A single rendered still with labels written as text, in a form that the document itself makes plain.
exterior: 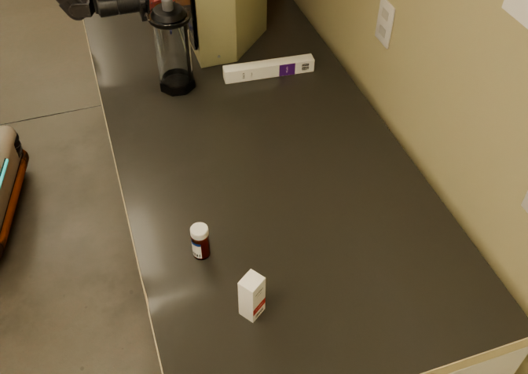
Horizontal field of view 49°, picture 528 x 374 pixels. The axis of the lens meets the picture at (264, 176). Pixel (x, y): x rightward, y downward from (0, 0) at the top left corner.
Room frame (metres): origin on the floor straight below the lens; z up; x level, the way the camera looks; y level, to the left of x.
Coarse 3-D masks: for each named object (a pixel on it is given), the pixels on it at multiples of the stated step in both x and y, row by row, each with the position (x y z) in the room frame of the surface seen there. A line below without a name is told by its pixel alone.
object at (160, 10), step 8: (168, 0) 1.32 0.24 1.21; (160, 8) 1.33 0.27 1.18; (168, 8) 1.32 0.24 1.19; (176, 8) 1.33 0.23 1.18; (184, 8) 1.35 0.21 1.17; (152, 16) 1.31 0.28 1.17; (160, 16) 1.30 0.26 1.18; (168, 16) 1.29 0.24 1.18; (176, 16) 1.30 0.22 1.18; (184, 16) 1.31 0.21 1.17
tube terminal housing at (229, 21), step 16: (208, 0) 1.43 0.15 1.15; (224, 0) 1.44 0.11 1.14; (240, 0) 1.48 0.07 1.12; (256, 0) 1.57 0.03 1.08; (208, 16) 1.43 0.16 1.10; (224, 16) 1.44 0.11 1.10; (240, 16) 1.48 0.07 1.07; (256, 16) 1.57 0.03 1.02; (208, 32) 1.43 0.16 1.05; (224, 32) 1.44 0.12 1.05; (240, 32) 1.48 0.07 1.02; (256, 32) 1.57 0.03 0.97; (192, 48) 1.51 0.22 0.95; (208, 48) 1.42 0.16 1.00; (224, 48) 1.44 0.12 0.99; (240, 48) 1.47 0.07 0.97; (208, 64) 1.42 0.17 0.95
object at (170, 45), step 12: (156, 24) 1.28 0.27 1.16; (168, 24) 1.28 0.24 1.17; (156, 36) 1.30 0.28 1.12; (168, 36) 1.28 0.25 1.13; (180, 36) 1.29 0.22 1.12; (156, 48) 1.30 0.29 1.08; (168, 48) 1.28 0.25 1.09; (180, 48) 1.29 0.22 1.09; (168, 60) 1.29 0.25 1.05; (180, 60) 1.29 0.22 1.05; (168, 72) 1.29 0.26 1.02; (180, 72) 1.29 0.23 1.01; (168, 84) 1.29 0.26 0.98; (180, 84) 1.29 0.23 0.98
